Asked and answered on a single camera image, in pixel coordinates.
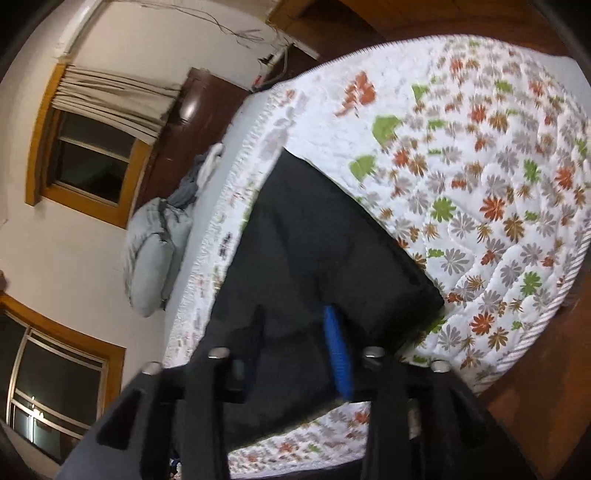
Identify floral quilt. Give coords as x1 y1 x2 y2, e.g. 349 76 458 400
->
164 34 591 480

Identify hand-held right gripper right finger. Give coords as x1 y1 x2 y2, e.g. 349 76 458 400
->
322 304 543 480

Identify grey-blue clothing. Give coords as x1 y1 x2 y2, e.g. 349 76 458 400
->
168 154 208 209

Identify black pants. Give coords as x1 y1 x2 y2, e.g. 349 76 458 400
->
210 148 446 450

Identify white cloth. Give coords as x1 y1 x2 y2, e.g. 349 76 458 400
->
196 143 225 186

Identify wall cables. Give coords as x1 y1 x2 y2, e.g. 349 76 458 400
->
185 0 296 49

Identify beige curtain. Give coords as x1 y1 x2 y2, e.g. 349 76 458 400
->
51 65 182 144

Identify dark wooden headboard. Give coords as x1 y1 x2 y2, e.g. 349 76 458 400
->
134 67 252 227

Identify grey bed sheet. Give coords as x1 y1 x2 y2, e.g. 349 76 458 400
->
161 92 278 365

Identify curtained wooden frame window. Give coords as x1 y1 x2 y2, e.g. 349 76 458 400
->
25 62 153 229

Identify white power strip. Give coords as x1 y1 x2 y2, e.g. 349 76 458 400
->
259 42 296 66

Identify large grey pillow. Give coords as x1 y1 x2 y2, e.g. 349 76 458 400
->
122 198 178 318

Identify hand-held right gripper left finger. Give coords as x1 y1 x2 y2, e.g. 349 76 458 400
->
60 305 269 480

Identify bare wooden frame window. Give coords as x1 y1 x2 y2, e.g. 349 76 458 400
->
0 293 127 467

